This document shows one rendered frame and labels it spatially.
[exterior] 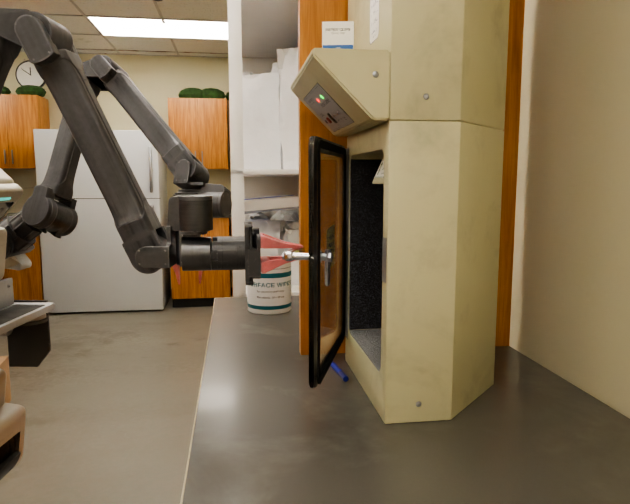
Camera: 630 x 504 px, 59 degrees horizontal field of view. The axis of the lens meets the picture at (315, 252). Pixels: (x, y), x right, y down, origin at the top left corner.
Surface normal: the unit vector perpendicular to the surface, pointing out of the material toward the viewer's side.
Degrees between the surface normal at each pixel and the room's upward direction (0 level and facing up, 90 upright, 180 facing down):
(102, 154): 91
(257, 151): 95
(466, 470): 0
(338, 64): 90
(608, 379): 90
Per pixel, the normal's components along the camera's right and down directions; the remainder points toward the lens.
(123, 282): 0.14, 0.13
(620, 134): -0.99, 0.02
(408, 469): 0.00, -0.99
